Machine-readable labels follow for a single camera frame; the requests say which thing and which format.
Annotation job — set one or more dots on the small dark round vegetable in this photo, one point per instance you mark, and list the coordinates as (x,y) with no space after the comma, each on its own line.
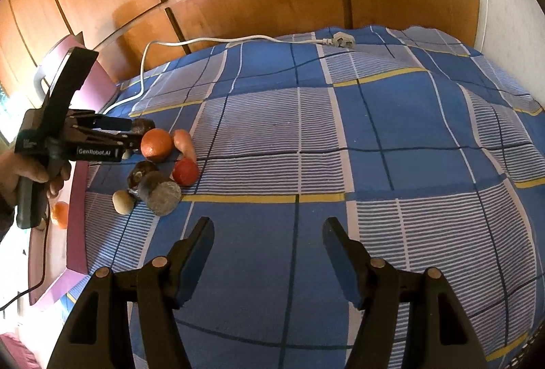
(144,124)

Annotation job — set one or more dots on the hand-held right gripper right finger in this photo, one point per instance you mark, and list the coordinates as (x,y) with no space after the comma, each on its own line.
(347,275)

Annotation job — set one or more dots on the large dark round vegetable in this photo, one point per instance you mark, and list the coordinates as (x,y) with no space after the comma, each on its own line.
(142,171)

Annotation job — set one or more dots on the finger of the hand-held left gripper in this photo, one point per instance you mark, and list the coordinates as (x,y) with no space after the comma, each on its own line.
(106,139)
(115,124)

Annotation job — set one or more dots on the pink cloth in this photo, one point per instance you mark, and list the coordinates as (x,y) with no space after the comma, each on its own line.
(17,352)

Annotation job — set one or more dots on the orange with stem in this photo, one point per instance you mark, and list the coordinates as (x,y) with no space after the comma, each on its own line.
(59,215)

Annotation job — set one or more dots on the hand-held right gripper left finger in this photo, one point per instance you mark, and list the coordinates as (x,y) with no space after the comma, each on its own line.
(196,271)

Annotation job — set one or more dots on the small oval potato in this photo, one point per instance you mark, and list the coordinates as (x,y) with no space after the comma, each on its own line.
(184,143)

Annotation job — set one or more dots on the small round potato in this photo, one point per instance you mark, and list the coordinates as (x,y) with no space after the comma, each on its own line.
(122,201)

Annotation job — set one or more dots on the blue plaid cloth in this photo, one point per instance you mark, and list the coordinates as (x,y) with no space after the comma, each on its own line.
(383,130)

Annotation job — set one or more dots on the pink-sided tray box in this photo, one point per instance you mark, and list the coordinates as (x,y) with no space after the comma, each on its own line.
(78,232)

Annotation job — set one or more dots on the small red tomato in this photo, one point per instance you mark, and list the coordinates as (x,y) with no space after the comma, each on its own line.
(186,172)

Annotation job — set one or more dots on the person's left hand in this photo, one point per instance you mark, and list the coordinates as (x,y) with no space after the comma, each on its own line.
(12,171)

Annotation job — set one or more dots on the small orange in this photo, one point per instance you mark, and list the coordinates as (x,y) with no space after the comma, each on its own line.
(155,144)

